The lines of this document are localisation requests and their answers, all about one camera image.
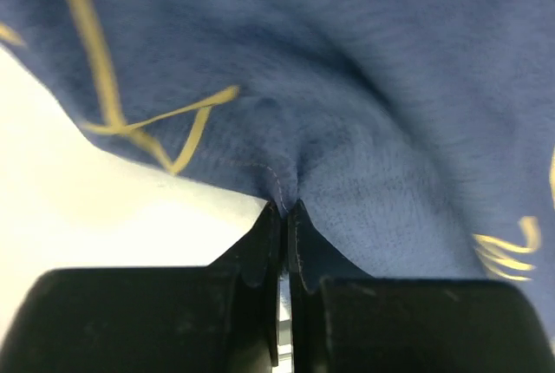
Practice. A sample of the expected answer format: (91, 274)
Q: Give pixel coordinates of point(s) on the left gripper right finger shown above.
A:
(344, 320)

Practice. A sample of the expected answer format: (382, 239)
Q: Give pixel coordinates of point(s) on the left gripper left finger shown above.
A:
(222, 317)

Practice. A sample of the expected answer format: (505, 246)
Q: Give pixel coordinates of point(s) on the blue fish-print cloth placemat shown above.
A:
(419, 133)

